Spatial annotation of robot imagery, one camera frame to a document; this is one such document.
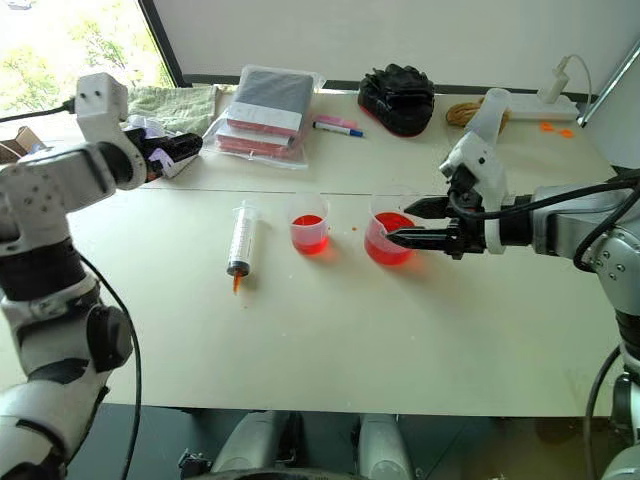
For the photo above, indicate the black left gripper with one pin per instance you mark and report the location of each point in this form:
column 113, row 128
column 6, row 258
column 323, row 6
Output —
column 150, row 162

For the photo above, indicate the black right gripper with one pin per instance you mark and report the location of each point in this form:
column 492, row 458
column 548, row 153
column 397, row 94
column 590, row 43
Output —
column 470, row 235

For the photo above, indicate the large beaker red liquid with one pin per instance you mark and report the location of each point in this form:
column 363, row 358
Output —
column 380, row 250

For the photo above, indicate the clear syringe with orange tip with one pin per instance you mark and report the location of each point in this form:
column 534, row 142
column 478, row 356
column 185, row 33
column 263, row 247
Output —
column 241, row 240

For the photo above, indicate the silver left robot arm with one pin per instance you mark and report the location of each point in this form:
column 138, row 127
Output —
column 40, row 185

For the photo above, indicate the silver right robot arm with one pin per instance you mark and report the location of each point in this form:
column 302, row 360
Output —
column 560, row 232

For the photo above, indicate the small beaker red liquid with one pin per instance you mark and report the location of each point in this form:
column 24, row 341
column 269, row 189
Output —
column 310, row 242

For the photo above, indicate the purple tissue pack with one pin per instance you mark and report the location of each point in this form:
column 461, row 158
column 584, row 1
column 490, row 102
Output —
column 176, row 169

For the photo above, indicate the green towel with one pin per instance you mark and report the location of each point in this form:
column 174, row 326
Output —
column 175, row 107

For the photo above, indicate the pink edged notebook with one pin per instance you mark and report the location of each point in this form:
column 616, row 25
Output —
column 250, row 139

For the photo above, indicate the clear plastic zip bag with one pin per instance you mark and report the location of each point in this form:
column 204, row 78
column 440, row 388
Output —
column 265, row 157

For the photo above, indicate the grey notebook with white band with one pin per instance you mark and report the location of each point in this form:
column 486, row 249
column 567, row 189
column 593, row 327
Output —
column 272, row 95

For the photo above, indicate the black crumpled cloth bundle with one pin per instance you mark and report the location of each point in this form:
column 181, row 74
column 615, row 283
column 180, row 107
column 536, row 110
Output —
column 397, row 100

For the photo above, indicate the clear plastic flask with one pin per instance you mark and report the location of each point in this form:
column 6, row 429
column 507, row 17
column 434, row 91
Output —
column 492, row 112

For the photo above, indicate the white marker with blue cap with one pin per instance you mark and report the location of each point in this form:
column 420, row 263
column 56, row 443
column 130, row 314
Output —
column 337, row 129

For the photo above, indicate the pink marker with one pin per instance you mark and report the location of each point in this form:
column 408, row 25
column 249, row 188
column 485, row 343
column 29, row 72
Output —
column 336, row 120

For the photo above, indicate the small orange plastic piece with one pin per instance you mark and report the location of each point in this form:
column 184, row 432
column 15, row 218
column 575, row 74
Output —
column 566, row 133
column 547, row 126

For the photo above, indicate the brown cardboard box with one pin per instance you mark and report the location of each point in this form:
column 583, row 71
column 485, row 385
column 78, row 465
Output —
column 15, row 147

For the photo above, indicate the white power strip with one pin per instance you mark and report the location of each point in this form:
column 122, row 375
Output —
column 550, row 107

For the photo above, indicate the white charger plug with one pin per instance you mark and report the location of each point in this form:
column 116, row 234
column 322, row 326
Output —
column 552, row 85

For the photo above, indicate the grey rounded shell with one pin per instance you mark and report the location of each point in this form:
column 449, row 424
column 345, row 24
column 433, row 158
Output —
column 382, row 447
column 245, row 445

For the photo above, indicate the grey metal pole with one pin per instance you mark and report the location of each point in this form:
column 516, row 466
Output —
column 610, row 82

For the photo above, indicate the black rounded part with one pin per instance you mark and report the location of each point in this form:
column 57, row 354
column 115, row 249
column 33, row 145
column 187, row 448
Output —
column 289, row 440

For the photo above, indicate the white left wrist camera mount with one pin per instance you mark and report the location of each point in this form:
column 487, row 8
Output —
column 100, row 100

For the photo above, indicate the dark window frame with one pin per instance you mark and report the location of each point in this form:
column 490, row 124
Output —
column 162, row 45

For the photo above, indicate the small metal bracket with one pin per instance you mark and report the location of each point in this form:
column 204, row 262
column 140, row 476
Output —
column 192, row 461

